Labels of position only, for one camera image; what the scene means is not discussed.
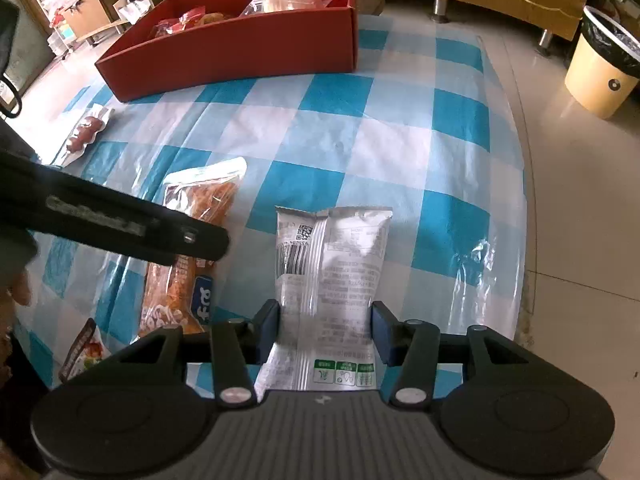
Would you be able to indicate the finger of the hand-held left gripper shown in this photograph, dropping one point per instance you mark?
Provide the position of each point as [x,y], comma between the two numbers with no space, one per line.
[197,242]

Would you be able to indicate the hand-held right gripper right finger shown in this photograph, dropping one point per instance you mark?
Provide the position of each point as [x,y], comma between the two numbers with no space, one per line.
[382,330]

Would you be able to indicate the orange spicy strip packet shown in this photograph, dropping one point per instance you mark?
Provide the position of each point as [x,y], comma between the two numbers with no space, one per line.
[200,200]

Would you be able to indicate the person's left hand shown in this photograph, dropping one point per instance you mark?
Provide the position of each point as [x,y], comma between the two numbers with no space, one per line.
[22,285]

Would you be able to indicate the clear sausage skewer packet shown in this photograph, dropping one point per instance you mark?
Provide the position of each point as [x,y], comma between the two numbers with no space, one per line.
[82,132]

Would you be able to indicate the clear bag of yellow snacks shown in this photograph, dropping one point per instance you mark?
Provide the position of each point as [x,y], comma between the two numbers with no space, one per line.
[175,22]

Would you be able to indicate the clear plastic storage drawers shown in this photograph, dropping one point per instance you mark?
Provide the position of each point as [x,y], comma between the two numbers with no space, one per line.
[62,37]

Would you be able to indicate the blue white checked tablecloth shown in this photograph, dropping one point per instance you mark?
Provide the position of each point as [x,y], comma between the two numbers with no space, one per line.
[390,135]

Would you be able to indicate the white plastic bag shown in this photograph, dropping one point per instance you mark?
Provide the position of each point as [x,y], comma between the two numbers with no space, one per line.
[132,7]

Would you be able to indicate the cream trash bin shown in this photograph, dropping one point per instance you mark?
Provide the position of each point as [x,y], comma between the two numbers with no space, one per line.
[595,80]

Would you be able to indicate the red cardboard box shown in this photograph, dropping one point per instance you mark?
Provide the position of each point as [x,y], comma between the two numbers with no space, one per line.
[240,55]

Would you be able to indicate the silver white snack packet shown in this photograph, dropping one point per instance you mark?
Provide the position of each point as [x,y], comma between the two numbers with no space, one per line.
[330,270]

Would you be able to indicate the small red brown packet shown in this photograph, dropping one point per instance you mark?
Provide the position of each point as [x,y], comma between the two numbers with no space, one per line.
[80,355]

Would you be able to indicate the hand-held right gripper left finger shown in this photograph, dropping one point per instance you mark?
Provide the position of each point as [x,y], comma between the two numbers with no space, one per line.
[267,327]

